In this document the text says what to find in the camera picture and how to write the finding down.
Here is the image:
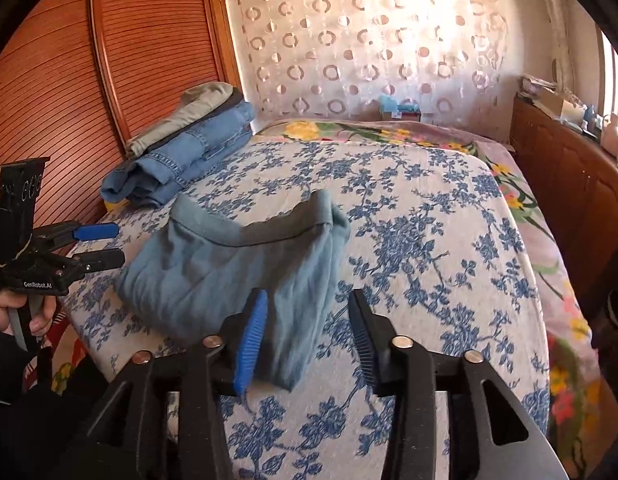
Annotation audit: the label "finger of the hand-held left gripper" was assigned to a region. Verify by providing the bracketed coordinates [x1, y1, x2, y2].
[38, 247, 126, 282]
[33, 221, 120, 252]

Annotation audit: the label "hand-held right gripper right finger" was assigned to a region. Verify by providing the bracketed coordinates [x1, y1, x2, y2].
[348, 288, 570, 480]

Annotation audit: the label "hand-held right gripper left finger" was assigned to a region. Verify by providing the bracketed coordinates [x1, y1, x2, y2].
[59, 288, 270, 480]

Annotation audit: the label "grey-green pants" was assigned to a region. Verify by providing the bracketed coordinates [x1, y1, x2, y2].
[114, 189, 351, 393]

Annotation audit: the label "person's left forearm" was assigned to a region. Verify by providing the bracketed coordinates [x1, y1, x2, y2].
[0, 317, 46, 405]

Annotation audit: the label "folded olive pants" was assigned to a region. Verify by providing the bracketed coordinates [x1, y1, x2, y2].
[125, 81, 242, 158]

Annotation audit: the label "blue floral bed cover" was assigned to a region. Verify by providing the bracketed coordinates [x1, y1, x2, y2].
[59, 140, 552, 480]

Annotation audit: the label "folded blue jeans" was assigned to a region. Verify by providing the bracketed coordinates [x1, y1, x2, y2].
[100, 100, 255, 209]

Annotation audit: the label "person's dark clothing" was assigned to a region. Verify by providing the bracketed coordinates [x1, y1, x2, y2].
[0, 360, 112, 480]

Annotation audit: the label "wooden headboard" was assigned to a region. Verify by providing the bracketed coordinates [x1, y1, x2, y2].
[0, 0, 245, 261]

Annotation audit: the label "blue tissue pack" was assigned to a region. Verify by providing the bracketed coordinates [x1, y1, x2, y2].
[379, 94, 421, 122]

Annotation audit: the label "wooden cabinet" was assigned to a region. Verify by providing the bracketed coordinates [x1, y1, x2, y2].
[509, 97, 618, 321]

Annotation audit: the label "stack of papers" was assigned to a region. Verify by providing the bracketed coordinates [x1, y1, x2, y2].
[519, 74, 546, 102]

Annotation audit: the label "circle-patterned sheer curtain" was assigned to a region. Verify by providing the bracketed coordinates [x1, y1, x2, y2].
[224, 0, 512, 128]

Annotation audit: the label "cardboard box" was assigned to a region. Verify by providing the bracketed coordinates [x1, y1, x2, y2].
[534, 89, 583, 122]

